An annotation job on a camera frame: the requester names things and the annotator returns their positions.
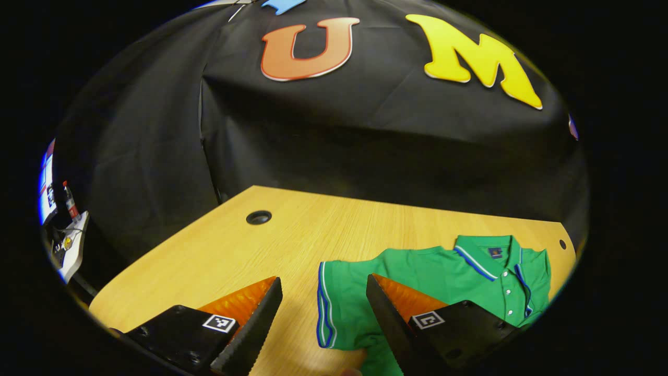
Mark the white blue panel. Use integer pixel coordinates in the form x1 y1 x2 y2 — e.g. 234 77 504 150
39 138 58 226

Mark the green T-shirt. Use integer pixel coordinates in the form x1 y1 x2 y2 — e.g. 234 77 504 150
316 234 552 376

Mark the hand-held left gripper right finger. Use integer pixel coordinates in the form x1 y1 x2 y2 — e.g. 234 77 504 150
365 273 522 376

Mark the white box with cables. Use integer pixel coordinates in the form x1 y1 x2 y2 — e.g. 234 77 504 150
52 211 90 284

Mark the black backdrop cloth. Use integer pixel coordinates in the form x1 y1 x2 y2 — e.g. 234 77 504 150
52 0 589 272

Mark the red capped bottle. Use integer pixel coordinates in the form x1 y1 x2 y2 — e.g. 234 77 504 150
63 181 79 220

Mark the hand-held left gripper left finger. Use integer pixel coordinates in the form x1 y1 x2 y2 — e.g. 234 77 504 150
110 276 283 376

